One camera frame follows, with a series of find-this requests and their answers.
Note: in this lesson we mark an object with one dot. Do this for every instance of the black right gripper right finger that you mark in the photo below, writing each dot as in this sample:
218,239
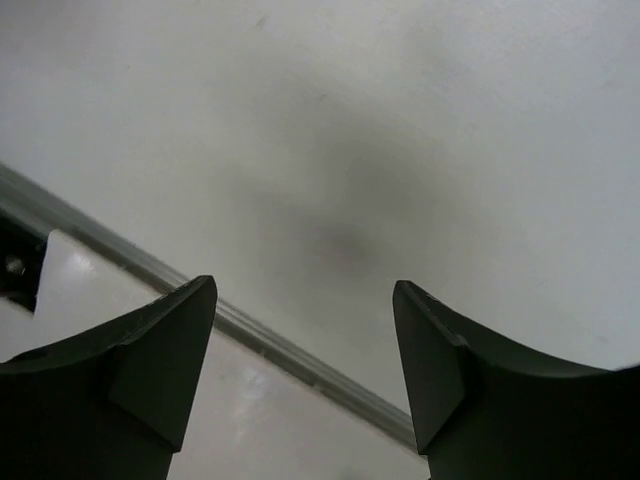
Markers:
484,406

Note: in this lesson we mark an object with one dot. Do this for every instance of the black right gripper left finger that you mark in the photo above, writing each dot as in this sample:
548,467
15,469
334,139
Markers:
112,402

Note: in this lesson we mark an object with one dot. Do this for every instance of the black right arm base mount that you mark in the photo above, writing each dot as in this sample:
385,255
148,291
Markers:
22,256

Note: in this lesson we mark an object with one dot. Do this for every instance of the aluminium table edge rail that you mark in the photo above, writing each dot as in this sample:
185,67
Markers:
43,211

